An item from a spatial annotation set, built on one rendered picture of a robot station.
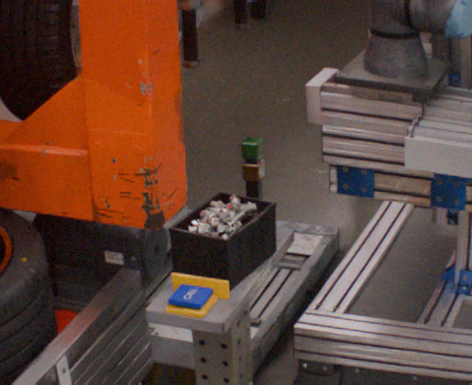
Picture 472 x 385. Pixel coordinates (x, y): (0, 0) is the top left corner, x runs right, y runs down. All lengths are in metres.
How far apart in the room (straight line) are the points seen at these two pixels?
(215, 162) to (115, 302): 1.71
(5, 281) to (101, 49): 0.53
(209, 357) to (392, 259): 0.70
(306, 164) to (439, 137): 1.77
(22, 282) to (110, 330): 0.25
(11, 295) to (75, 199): 0.33
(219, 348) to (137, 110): 0.53
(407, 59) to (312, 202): 1.44
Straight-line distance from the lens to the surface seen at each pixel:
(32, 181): 2.55
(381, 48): 2.42
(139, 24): 2.28
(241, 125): 4.45
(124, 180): 2.42
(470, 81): 2.58
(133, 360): 2.60
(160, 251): 2.84
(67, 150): 2.48
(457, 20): 2.31
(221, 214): 2.38
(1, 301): 2.28
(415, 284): 2.84
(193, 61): 2.72
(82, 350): 2.37
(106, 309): 2.44
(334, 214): 3.69
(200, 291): 2.29
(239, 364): 2.47
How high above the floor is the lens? 1.58
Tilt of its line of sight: 24 degrees down
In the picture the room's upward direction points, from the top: 3 degrees counter-clockwise
